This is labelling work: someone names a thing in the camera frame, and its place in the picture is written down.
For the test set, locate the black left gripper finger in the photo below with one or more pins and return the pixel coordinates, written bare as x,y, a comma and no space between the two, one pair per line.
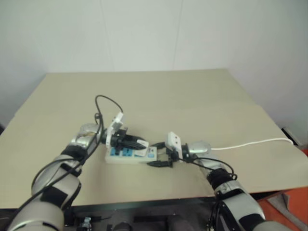
132,145
134,138

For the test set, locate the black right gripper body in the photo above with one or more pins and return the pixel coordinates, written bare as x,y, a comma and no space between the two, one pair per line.
172,157

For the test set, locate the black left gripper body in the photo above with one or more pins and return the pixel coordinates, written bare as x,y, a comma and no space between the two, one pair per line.
119,140

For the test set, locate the white charger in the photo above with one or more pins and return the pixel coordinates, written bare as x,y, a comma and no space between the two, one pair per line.
144,150

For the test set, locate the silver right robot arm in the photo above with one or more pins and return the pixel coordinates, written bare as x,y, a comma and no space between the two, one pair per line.
243,204

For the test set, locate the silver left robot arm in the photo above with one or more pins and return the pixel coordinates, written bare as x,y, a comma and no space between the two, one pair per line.
60,183

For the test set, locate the white power strip blue sockets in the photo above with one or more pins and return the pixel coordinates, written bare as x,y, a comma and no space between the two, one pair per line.
131,159

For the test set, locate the dark rounded shape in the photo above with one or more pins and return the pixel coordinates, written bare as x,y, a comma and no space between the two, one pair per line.
123,227

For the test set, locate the metal clamp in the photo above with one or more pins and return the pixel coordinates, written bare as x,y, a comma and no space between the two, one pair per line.
85,223

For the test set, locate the grey cloth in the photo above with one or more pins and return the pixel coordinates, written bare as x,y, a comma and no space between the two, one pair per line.
285,202

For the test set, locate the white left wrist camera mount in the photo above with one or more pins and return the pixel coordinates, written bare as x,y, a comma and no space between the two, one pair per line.
112,133

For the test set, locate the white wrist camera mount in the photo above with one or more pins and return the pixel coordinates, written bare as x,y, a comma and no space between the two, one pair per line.
173,140
112,133

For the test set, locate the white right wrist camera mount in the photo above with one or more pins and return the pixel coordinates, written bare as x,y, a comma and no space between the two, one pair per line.
173,140

